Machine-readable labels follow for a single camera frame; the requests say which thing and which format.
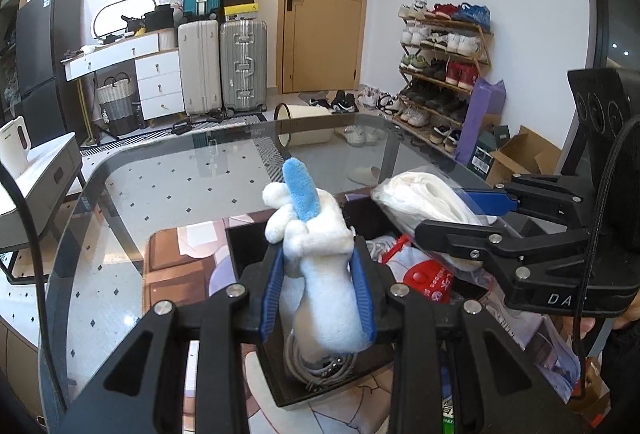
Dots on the white plush toy blue horn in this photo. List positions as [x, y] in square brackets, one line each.
[317, 246]

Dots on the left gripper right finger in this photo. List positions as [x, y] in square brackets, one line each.
[495, 388]

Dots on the white vanity desk with drawers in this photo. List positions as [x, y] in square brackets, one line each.
[152, 62]

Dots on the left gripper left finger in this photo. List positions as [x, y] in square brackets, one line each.
[140, 387]

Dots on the silver suitcase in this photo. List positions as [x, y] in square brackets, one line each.
[243, 65]

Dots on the woven laundry basket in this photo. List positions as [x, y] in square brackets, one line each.
[116, 98]

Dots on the brown cardboard box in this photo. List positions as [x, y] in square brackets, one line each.
[524, 153]

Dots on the oval vanity mirror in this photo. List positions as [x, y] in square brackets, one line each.
[114, 18]

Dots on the wooden low cabinet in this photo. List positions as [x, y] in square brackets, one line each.
[19, 363]

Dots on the white electric kettle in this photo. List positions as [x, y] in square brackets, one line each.
[15, 145]

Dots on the white suitcase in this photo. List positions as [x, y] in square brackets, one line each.
[199, 59]

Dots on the wooden shoe rack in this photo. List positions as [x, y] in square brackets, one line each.
[441, 61]

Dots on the overturned beige waste bin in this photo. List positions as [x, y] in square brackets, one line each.
[300, 125]

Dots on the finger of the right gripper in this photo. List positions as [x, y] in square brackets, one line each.
[475, 243]
[490, 202]

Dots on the red balloon glue bag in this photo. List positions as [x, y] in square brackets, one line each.
[416, 269]

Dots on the white cloth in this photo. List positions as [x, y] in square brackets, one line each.
[413, 196]

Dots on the green snack packet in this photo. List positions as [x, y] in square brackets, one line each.
[447, 425]

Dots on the black refrigerator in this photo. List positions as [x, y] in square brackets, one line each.
[46, 30]

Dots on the wooden door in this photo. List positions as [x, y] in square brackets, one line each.
[319, 44]

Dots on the white side table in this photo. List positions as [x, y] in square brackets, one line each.
[53, 166]

